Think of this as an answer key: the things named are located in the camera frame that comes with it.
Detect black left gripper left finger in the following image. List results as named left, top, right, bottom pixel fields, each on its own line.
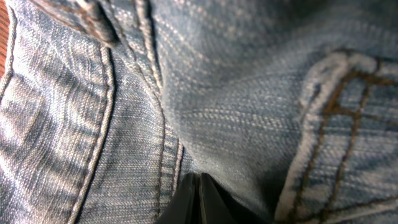
left=155, top=173, right=199, bottom=224

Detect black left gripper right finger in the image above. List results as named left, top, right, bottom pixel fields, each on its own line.
left=200, top=173, right=264, bottom=224

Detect light blue denim shorts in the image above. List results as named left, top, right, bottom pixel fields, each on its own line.
left=1, top=0, right=397, bottom=223

